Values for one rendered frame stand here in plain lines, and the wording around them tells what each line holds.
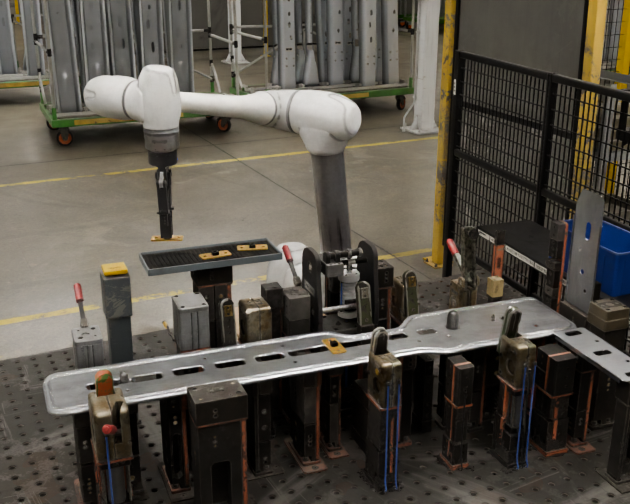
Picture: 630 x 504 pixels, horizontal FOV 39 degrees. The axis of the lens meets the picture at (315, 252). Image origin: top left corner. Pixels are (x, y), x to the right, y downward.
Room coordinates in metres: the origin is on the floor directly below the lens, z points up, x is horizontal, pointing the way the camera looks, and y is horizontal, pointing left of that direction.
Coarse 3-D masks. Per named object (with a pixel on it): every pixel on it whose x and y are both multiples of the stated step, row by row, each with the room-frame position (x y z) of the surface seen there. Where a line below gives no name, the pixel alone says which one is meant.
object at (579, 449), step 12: (576, 360) 2.05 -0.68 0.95; (576, 372) 2.05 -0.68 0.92; (588, 372) 2.04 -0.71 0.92; (576, 384) 2.04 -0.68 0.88; (588, 384) 2.04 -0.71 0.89; (576, 396) 2.04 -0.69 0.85; (588, 396) 2.04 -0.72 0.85; (576, 408) 2.03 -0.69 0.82; (588, 408) 2.04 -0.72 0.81; (576, 420) 2.03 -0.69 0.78; (576, 432) 2.03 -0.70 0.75; (576, 444) 2.03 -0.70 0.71; (588, 444) 2.04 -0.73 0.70
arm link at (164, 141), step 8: (176, 128) 2.21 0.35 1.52; (144, 136) 2.21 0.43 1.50; (152, 136) 2.19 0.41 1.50; (160, 136) 2.18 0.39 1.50; (168, 136) 2.19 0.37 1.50; (176, 136) 2.21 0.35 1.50; (152, 144) 2.19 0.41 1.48; (160, 144) 2.19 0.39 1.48; (168, 144) 2.19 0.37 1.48; (176, 144) 2.21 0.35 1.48; (160, 152) 2.20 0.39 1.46
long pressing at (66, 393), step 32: (416, 320) 2.19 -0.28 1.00; (480, 320) 2.19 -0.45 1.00; (544, 320) 2.19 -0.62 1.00; (192, 352) 1.98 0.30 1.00; (224, 352) 1.99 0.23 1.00; (256, 352) 1.99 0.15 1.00; (288, 352) 1.99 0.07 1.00; (320, 352) 1.99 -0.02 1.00; (352, 352) 1.99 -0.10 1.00; (416, 352) 2.00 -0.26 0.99; (448, 352) 2.01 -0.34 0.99; (64, 384) 1.82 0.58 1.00; (128, 384) 1.82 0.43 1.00; (160, 384) 1.82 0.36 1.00; (192, 384) 1.82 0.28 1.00
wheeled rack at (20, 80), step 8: (16, 16) 11.42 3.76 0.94; (16, 56) 11.40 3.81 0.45; (24, 72) 11.08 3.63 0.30; (48, 72) 10.97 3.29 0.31; (0, 80) 10.52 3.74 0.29; (8, 80) 10.55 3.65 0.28; (16, 80) 10.56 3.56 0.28; (24, 80) 10.60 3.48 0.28; (32, 80) 10.61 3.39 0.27; (48, 80) 10.64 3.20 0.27; (80, 80) 10.79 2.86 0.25; (0, 88) 10.42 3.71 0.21
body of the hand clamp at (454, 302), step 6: (450, 282) 2.36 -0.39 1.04; (456, 282) 2.34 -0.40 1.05; (450, 288) 2.36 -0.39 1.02; (456, 288) 2.33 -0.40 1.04; (462, 288) 2.31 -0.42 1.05; (468, 288) 2.33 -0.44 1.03; (474, 288) 2.32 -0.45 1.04; (450, 294) 2.36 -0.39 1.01; (456, 294) 2.32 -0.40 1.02; (462, 294) 2.31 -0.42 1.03; (468, 294) 2.31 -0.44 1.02; (474, 294) 2.32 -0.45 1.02; (450, 300) 2.36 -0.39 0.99; (456, 300) 2.32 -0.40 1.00; (462, 300) 2.31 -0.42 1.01; (468, 300) 2.31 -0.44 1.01; (474, 300) 2.32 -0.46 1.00; (450, 306) 2.35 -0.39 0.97; (456, 306) 2.32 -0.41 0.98; (462, 306) 2.31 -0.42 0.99
